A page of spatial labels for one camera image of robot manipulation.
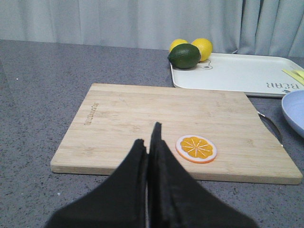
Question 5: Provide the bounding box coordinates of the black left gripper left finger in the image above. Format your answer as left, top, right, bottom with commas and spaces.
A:
46, 139, 148, 228

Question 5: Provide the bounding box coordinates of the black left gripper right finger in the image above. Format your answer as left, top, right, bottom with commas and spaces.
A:
148, 123, 257, 228

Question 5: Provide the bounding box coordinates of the light blue plate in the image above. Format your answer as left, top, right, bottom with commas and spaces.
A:
281, 90, 304, 138

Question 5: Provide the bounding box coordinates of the cream bear tray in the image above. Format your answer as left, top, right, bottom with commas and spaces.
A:
171, 53, 304, 97

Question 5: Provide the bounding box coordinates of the orange slice toy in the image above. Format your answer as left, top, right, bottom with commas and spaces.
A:
175, 135, 218, 164

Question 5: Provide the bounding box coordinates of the wooden cutting board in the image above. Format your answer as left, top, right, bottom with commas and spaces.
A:
50, 83, 303, 184

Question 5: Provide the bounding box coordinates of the green lime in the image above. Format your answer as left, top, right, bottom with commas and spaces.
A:
168, 43, 201, 69

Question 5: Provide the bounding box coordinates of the yellow lemon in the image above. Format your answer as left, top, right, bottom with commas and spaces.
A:
169, 38, 188, 53
191, 38, 213, 62

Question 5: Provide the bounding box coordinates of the grey curtain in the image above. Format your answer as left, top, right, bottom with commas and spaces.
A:
0, 0, 304, 57

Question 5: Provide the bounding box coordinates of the metal cutting board handle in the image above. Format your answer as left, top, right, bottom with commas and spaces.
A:
257, 112, 283, 147

